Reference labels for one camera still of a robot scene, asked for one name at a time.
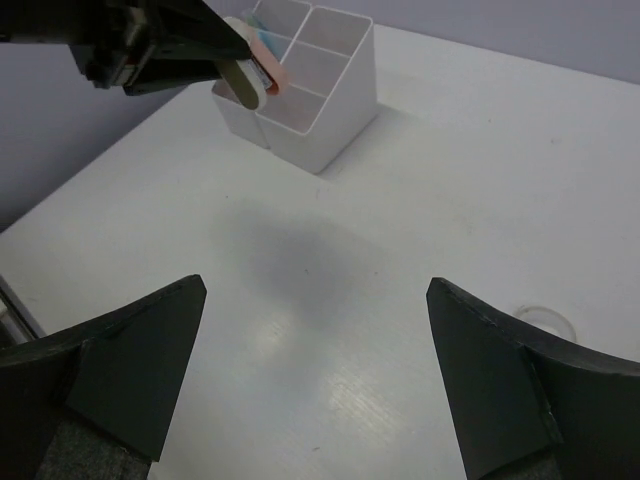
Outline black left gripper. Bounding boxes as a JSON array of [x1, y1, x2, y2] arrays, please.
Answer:
[[1, 1, 250, 96]]

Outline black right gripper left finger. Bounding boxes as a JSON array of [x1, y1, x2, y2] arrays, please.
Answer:
[[1, 275, 207, 479]]

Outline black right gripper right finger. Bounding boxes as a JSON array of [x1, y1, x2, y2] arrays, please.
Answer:
[[426, 278, 639, 479]]

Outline pink mini stapler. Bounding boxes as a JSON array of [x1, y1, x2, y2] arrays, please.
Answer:
[[217, 17, 289, 111]]

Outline blue highlighter pen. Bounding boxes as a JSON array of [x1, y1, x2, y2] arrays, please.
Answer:
[[256, 29, 293, 62]]

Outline clear tape roll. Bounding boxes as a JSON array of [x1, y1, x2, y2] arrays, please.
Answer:
[[513, 305, 577, 343]]

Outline left white compartment organizer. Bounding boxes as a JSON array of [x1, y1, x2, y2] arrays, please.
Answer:
[[209, 0, 314, 149]]

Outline white compartment organizer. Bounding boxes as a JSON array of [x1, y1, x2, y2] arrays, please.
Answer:
[[209, 0, 314, 149], [257, 6, 378, 174]]

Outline right white compartment organizer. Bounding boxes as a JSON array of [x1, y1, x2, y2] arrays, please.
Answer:
[[257, 6, 378, 174]]

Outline aluminium table edge rail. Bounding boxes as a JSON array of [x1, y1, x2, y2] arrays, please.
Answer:
[[1, 278, 46, 343]]

